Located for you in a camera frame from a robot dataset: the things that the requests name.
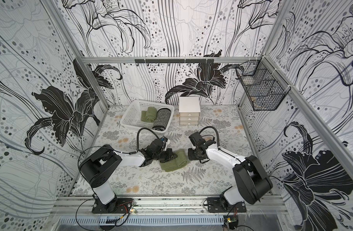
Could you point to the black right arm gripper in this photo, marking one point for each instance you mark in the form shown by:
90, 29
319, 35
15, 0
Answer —
195, 153

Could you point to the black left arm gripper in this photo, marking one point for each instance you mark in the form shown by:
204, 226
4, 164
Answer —
169, 152

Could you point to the green knit scarf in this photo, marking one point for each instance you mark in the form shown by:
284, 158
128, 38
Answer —
179, 162
149, 115

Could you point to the black white patterned knit scarf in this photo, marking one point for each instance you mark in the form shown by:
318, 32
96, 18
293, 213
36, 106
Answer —
162, 119

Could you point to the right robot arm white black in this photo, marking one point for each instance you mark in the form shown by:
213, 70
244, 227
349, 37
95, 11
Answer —
251, 180

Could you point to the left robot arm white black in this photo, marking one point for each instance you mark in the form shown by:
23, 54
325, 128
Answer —
101, 164

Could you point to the white small drawer box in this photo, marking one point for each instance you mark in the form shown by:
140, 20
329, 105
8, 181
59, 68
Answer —
189, 110

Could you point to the small black electronics box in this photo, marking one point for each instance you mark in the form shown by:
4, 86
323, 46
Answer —
230, 223

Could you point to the black wire wall basket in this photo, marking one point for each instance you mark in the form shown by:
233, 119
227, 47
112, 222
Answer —
258, 79

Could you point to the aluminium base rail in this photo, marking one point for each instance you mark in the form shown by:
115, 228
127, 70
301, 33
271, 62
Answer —
173, 205

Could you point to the white slotted cable duct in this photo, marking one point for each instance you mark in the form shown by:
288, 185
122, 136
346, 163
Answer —
144, 220

